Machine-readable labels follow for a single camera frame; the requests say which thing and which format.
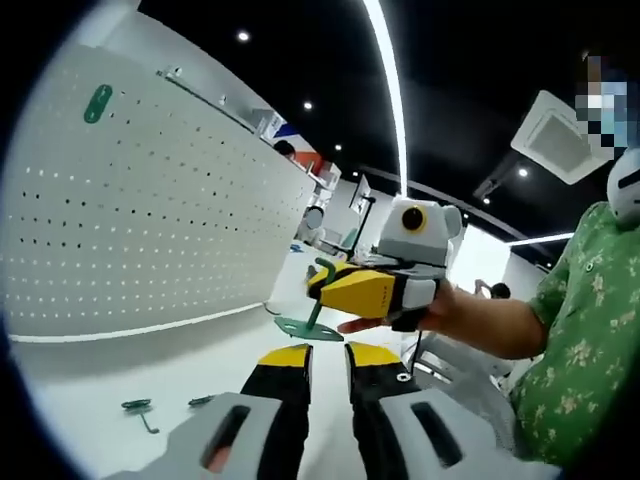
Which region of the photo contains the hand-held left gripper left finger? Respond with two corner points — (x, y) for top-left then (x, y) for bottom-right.
(149, 342), (313, 480)

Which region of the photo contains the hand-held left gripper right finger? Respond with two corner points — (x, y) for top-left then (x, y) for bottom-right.
(345, 341), (561, 480)

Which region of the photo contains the white perforated mounting plate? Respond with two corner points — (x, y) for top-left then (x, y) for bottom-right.
(0, 42), (324, 346)

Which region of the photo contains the person's right hand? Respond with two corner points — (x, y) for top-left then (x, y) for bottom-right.
(337, 285), (490, 347)

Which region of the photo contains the monitor on black stand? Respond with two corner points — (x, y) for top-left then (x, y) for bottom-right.
(349, 173), (376, 254)

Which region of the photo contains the grey mesh office chair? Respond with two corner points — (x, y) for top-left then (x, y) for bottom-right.
(412, 332), (519, 394)

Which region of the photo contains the ceiling light strip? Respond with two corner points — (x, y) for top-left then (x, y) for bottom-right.
(362, 0), (409, 197)

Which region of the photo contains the ceiling air conditioner vent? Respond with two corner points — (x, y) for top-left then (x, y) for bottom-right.
(510, 89), (617, 185)

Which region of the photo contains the person in green shirt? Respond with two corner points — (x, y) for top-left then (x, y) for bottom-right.
(508, 199), (640, 469)

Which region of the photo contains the white worn device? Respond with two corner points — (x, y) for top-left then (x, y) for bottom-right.
(606, 149), (640, 232)

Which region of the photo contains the frosted desk divider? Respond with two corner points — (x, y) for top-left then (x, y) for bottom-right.
(64, 8), (289, 139)

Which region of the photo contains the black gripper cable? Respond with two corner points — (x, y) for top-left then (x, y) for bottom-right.
(410, 329), (427, 376)

